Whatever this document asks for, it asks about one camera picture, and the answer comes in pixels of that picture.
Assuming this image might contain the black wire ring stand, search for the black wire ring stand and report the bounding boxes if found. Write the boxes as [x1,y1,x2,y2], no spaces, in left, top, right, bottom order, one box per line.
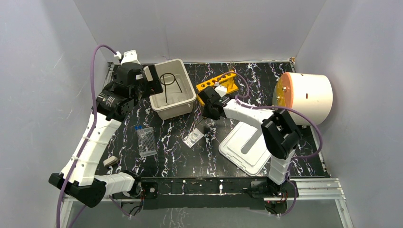
[159,72,183,105]

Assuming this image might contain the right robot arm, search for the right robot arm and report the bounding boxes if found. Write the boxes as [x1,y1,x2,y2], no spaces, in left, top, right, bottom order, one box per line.
[198,86,302,197]

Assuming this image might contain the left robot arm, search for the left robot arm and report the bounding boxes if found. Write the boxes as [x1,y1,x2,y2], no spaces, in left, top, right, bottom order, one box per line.
[48,62,163,208]

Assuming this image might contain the metal crucible tongs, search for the metal crucible tongs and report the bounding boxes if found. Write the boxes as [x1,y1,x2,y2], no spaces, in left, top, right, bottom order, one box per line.
[182,105,204,142]

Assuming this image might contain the white plastic bin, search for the white plastic bin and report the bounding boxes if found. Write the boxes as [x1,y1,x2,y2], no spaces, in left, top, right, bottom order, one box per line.
[150,58,196,120]

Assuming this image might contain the white plastic packet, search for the white plastic packet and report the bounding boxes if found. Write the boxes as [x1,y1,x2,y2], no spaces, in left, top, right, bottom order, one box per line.
[182,128,204,148]

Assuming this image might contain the yellow test tube rack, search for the yellow test tube rack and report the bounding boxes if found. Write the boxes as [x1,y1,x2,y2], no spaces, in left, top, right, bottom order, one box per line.
[195,71,239,106]

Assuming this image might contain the white bin lid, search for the white bin lid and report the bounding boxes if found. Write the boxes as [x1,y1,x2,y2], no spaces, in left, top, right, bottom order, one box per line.
[219,122,271,176]

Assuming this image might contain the clear acrylic tube rack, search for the clear acrylic tube rack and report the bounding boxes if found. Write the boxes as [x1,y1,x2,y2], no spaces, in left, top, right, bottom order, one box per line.
[136,127,157,157]

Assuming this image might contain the white cylindrical centrifuge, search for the white cylindrical centrifuge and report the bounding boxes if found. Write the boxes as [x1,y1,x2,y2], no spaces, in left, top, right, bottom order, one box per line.
[272,72,333,125]

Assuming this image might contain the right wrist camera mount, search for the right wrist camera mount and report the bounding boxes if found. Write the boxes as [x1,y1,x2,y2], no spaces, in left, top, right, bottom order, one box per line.
[214,85,228,97]

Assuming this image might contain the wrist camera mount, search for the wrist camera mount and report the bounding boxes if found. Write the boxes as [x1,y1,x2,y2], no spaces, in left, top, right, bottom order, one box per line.
[214,85,228,97]
[114,50,141,65]

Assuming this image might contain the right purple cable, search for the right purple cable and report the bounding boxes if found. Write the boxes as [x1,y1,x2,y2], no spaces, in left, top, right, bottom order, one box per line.
[217,71,324,218]

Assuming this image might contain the purple cable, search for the purple cable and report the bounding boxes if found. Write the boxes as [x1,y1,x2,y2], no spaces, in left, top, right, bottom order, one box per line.
[56,44,122,228]
[217,71,324,218]

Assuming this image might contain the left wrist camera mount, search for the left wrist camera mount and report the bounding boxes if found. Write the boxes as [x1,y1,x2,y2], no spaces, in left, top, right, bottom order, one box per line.
[114,50,141,65]

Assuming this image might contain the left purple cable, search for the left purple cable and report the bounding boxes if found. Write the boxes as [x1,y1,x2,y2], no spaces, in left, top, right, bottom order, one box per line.
[56,44,122,228]

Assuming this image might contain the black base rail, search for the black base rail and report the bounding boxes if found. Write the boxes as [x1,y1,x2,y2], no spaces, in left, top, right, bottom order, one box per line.
[94,177,316,211]

